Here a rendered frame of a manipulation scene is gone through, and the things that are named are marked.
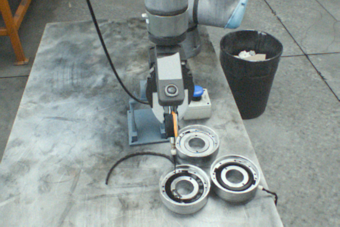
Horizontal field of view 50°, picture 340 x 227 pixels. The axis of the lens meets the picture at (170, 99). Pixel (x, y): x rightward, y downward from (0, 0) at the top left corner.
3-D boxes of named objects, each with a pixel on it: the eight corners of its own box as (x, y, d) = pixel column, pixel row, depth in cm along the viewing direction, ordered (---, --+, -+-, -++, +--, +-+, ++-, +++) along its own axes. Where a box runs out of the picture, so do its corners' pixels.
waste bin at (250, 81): (278, 121, 214) (292, 58, 187) (221, 126, 212) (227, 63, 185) (261, 86, 240) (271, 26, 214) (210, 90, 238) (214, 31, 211)
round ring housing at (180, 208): (210, 218, 74) (211, 206, 72) (158, 216, 75) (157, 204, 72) (207, 176, 82) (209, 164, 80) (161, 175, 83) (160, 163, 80)
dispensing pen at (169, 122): (169, 178, 77) (162, 98, 75) (168, 173, 81) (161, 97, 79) (180, 177, 77) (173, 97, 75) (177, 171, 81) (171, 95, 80)
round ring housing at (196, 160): (227, 158, 87) (228, 145, 84) (188, 175, 83) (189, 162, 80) (203, 131, 94) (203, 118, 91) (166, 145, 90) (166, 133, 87)
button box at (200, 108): (210, 118, 97) (211, 103, 94) (184, 120, 97) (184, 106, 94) (205, 99, 104) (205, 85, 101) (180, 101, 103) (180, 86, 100)
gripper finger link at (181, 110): (187, 104, 83) (183, 71, 77) (192, 122, 78) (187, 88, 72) (173, 107, 83) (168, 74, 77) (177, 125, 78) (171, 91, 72)
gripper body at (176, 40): (183, 67, 79) (183, 15, 71) (190, 92, 72) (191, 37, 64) (147, 70, 78) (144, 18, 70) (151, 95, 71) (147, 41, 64)
